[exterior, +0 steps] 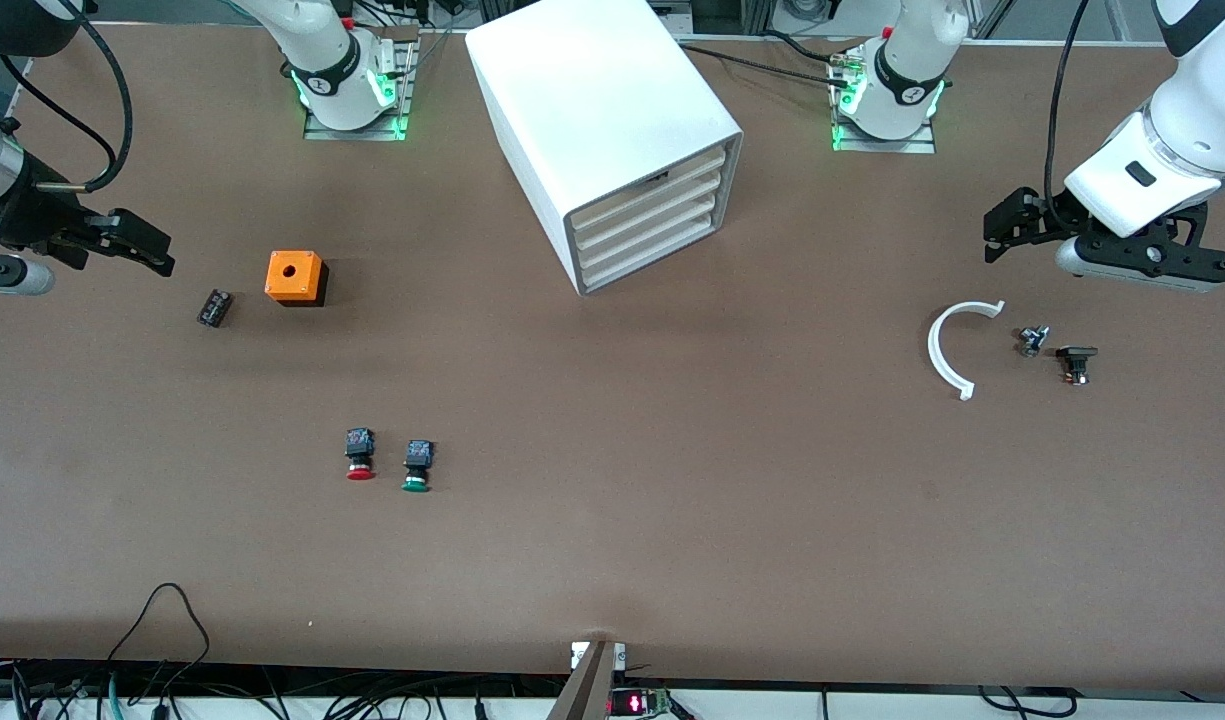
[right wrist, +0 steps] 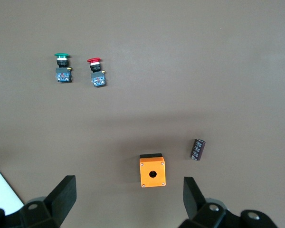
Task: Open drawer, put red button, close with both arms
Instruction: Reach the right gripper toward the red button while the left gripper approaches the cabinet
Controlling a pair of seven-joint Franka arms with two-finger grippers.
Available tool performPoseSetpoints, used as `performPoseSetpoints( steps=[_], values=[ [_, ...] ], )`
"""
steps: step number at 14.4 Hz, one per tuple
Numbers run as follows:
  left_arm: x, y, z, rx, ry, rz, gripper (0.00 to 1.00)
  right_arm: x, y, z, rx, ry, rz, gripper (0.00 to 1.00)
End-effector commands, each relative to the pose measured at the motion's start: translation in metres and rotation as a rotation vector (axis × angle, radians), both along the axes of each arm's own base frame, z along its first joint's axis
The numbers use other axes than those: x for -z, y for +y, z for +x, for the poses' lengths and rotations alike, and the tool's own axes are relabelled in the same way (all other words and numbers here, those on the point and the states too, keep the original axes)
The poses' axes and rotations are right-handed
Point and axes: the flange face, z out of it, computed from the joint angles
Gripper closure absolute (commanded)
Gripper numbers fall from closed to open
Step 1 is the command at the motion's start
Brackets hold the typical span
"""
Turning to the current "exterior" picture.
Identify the orange box with hole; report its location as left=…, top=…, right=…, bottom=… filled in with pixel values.
left=264, top=250, right=330, bottom=309

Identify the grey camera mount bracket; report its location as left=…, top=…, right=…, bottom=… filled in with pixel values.
left=546, top=640, right=629, bottom=720

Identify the black looped cable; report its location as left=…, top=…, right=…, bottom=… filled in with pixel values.
left=105, top=582, right=214, bottom=703

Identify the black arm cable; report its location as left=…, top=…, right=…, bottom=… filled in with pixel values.
left=0, top=0, right=136, bottom=193
left=1043, top=0, right=1095, bottom=233

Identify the small black switch part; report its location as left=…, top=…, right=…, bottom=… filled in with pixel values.
left=1056, top=344, right=1101, bottom=387

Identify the black cable on table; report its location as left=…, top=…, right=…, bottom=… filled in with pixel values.
left=682, top=44, right=865, bottom=87

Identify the red push button switch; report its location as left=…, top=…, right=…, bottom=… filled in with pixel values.
left=344, top=427, right=378, bottom=483

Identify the white drawer cabinet housing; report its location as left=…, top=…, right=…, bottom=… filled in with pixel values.
left=465, top=0, right=744, bottom=297

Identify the small red LED device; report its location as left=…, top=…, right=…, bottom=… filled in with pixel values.
left=608, top=687, right=675, bottom=720

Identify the white curved plastic arc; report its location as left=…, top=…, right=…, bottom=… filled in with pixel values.
left=926, top=299, right=1007, bottom=402

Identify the green push button switch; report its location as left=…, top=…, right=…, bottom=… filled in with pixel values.
left=400, top=438, right=436, bottom=495

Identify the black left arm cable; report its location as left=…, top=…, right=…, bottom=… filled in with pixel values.
left=1043, top=0, right=1095, bottom=233

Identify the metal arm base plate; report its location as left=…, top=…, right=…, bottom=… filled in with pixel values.
left=829, top=40, right=939, bottom=155
left=301, top=24, right=421, bottom=143

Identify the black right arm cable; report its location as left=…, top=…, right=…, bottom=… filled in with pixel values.
left=0, top=0, right=136, bottom=193

